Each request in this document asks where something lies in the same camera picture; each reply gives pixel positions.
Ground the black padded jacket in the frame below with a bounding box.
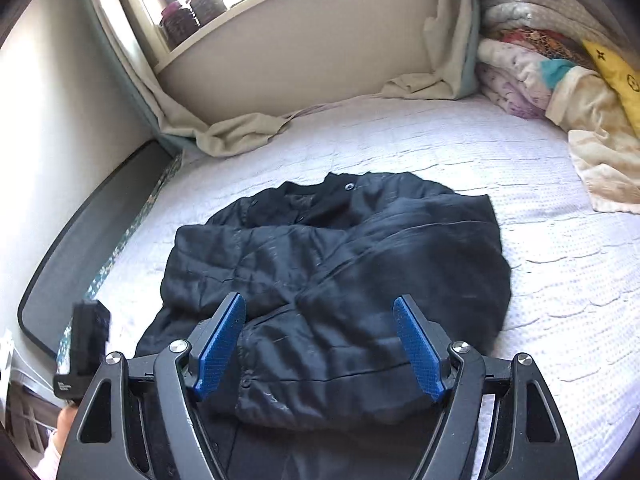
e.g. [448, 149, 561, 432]
[137, 174, 511, 479]

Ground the floral green mattress edge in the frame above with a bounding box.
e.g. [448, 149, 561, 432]
[55, 154, 183, 374]

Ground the dark grey bed headboard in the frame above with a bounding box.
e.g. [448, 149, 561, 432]
[17, 141, 172, 359]

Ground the white quilted bed sheet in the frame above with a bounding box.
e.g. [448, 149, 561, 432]
[94, 96, 639, 479]

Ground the cream towel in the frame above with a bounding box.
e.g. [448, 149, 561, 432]
[546, 66, 639, 214]

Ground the dark jar on windowsill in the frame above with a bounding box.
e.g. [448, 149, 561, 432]
[188, 0, 228, 26]
[160, 1, 200, 49]

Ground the beige curtain left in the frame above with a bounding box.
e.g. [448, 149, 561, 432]
[81, 0, 302, 158]

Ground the beige curtain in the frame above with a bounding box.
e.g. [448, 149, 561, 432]
[380, 0, 480, 100]
[81, 0, 302, 158]

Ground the yellow patterned pillow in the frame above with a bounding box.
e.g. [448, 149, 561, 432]
[582, 40, 640, 136]

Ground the beige curtain right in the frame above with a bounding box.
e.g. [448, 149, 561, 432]
[380, 0, 480, 100]

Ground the pile of folded blankets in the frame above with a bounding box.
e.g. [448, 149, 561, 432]
[476, 0, 639, 118]

